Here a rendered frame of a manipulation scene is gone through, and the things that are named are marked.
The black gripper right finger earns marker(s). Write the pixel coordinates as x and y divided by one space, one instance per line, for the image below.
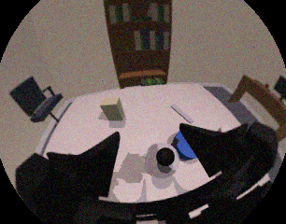
211 147

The dark blue short cylinder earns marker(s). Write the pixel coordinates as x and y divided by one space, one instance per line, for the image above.
185 152

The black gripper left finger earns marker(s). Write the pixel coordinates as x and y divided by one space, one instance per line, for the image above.
95 166

